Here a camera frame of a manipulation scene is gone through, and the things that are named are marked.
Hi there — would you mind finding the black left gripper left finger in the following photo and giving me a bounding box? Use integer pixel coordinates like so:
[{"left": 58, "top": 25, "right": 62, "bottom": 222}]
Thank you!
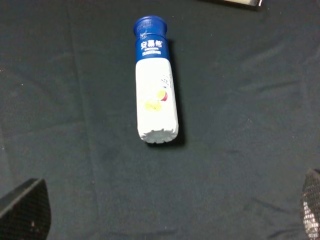
[{"left": 0, "top": 178, "right": 52, "bottom": 240}]

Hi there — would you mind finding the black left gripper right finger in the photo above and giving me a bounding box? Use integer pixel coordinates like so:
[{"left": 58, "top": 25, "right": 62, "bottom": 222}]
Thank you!
[{"left": 299, "top": 169, "right": 320, "bottom": 240}]

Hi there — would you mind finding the blue capped yogurt bottle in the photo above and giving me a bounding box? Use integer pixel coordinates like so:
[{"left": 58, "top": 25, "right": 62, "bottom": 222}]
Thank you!
[{"left": 133, "top": 15, "right": 179, "bottom": 144}]

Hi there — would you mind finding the black tablecloth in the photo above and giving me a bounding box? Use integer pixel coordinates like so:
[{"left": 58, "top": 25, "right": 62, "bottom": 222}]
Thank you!
[{"left": 0, "top": 0, "right": 320, "bottom": 240}]

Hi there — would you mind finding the plain white cylinder bottle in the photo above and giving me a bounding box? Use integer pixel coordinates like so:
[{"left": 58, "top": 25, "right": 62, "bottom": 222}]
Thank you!
[{"left": 199, "top": 0, "right": 263, "bottom": 11}]

